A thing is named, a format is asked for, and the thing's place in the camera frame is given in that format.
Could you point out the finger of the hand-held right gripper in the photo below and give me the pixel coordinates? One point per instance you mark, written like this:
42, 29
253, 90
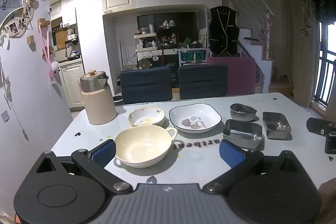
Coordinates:
319, 126

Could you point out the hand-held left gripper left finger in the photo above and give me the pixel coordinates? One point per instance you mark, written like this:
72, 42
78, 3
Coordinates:
103, 153

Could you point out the dark blue chair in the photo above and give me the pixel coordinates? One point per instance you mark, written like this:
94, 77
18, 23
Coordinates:
145, 85
202, 82

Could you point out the large rectangular steel container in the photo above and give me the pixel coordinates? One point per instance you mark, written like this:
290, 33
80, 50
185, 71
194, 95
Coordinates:
242, 132

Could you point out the pink ribbon with plush toy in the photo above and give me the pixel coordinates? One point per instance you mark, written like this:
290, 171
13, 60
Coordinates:
51, 56

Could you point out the green licence plate sign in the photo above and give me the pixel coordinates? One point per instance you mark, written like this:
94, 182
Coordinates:
192, 56

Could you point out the black vest white trim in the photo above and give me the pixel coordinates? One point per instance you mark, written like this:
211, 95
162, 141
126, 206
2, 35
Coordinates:
223, 31

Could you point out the white kitchen base cabinet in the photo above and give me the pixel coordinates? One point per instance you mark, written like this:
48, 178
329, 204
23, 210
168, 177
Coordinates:
72, 82

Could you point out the person's right forearm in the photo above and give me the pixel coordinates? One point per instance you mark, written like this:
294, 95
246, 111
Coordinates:
328, 203

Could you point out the maroon sofa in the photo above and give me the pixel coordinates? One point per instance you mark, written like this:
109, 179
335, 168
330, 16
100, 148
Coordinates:
241, 74

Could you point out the small rectangular steel container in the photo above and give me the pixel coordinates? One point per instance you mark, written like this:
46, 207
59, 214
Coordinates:
277, 125

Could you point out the cluttered storage shelf rack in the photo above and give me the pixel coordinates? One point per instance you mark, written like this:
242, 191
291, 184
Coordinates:
147, 43

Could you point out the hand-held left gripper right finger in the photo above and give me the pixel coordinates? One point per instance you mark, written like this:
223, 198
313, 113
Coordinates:
232, 153

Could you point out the oval steel bowl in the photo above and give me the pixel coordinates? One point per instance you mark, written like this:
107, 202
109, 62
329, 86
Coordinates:
242, 112

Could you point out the floral yellow-rimmed bowl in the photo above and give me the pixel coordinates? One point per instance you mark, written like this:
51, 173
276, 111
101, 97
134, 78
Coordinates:
146, 117

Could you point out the black window grille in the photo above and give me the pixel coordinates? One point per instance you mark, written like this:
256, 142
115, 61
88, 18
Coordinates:
325, 77

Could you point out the white square plate dark rim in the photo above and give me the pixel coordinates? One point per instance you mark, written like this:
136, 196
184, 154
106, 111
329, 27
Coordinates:
195, 117

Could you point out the wall photo display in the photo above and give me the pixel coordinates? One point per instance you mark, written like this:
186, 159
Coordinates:
15, 14

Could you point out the black chalkboard sign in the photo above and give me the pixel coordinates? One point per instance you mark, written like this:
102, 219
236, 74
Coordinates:
170, 69

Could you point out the beige thermos jug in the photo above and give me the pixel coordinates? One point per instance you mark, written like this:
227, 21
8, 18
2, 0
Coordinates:
98, 106

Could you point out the dark floral curtain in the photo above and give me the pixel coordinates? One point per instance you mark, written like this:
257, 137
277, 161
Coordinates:
315, 1

